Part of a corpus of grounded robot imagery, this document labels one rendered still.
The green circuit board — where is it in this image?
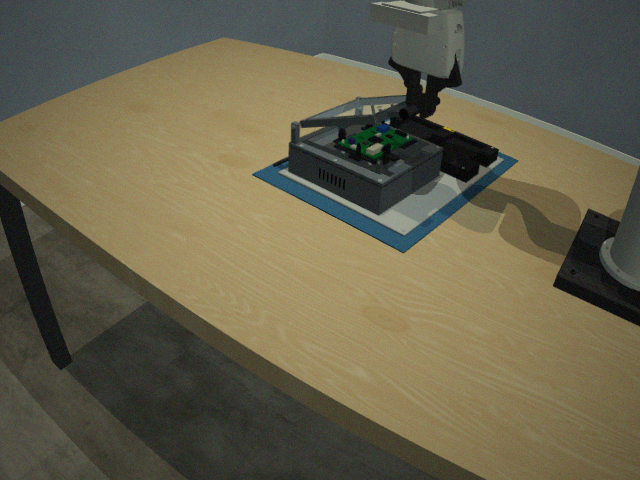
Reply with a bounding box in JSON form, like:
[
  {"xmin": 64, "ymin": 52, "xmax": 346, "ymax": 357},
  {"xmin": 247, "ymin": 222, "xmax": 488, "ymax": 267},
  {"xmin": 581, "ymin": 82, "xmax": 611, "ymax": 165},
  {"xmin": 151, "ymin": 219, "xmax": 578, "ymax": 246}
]
[{"xmin": 337, "ymin": 124, "xmax": 414, "ymax": 159}]

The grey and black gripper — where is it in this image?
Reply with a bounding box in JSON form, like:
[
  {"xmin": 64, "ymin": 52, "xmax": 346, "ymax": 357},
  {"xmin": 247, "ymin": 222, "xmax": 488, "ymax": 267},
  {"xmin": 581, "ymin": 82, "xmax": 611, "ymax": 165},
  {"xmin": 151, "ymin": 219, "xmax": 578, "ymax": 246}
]
[{"xmin": 388, "ymin": 8, "xmax": 465, "ymax": 119}]

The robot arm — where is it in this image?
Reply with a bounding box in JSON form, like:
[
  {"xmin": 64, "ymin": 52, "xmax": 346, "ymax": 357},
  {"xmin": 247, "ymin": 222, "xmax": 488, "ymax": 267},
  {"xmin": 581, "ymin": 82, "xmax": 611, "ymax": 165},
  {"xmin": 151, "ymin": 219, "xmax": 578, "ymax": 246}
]
[{"xmin": 369, "ymin": 0, "xmax": 640, "ymax": 291}]

